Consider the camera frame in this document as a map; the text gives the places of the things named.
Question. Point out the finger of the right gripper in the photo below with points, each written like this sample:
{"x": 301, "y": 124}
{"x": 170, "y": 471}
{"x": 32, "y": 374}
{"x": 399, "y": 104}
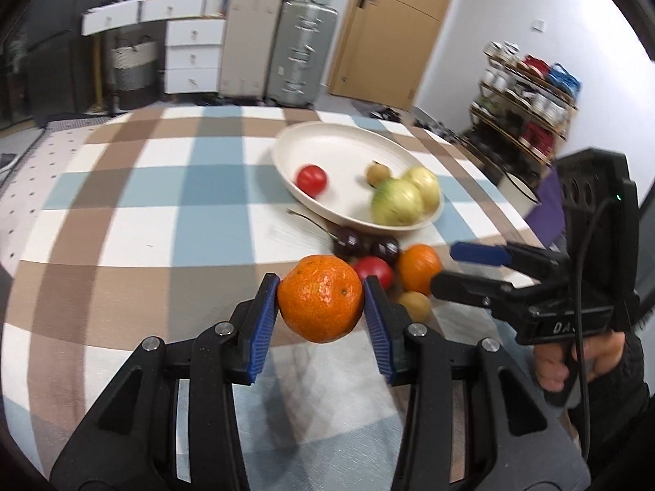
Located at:
{"x": 535, "y": 262}
{"x": 472, "y": 290}

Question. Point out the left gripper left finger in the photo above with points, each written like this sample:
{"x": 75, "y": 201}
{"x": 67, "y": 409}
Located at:
{"x": 166, "y": 420}

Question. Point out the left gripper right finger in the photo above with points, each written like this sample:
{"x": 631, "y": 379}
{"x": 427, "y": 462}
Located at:
{"x": 475, "y": 420}

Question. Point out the orange mandarin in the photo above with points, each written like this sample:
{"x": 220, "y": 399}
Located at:
{"x": 416, "y": 268}
{"x": 321, "y": 299}

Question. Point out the red cherry tomato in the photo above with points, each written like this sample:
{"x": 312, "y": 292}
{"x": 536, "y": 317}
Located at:
{"x": 311, "y": 180}
{"x": 373, "y": 266}

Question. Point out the yellow-green passion fruit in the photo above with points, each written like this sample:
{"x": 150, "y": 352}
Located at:
{"x": 427, "y": 184}

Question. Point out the dark cherry with stem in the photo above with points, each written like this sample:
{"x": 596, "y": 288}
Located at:
{"x": 346, "y": 244}

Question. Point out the purple bag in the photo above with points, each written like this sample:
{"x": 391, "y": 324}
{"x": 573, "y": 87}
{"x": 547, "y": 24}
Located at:
{"x": 547, "y": 220}

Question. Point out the white enamel bucket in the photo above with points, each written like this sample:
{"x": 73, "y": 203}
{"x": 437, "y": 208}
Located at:
{"x": 519, "y": 194}

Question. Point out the wooden shoe rack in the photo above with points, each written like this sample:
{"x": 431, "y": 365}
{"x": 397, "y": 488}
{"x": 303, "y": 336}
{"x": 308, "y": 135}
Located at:
{"x": 524, "y": 109}

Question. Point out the cream oval plate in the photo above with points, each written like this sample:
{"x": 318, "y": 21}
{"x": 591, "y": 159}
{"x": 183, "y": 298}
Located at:
{"x": 343, "y": 152}

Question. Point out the shoes pile on floor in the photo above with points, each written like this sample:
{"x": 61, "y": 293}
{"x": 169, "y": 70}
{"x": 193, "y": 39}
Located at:
{"x": 415, "y": 117}

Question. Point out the checkered tablecloth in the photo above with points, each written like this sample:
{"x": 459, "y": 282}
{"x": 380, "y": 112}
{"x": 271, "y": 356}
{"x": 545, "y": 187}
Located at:
{"x": 161, "y": 224}

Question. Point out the dotted floor rug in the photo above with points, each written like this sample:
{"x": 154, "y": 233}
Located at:
{"x": 27, "y": 185}

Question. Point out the silver suitcase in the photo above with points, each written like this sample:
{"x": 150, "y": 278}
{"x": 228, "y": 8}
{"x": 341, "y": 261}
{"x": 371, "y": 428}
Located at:
{"x": 303, "y": 41}

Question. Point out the wooden door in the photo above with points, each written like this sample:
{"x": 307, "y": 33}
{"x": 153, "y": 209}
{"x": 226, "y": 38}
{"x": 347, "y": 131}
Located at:
{"x": 383, "y": 50}

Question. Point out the beige suitcase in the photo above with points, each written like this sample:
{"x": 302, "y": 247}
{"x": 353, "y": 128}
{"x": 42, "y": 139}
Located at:
{"x": 247, "y": 44}

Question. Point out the woven laundry basket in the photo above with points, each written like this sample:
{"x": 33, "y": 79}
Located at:
{"x": 135, "y": 70}

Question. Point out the white drawer desk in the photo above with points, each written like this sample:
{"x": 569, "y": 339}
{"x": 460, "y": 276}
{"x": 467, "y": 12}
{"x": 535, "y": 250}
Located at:
{"x": 190, "y": 35}

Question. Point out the black refrigerator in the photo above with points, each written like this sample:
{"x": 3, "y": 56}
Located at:
{"x": 58, "y": 60}

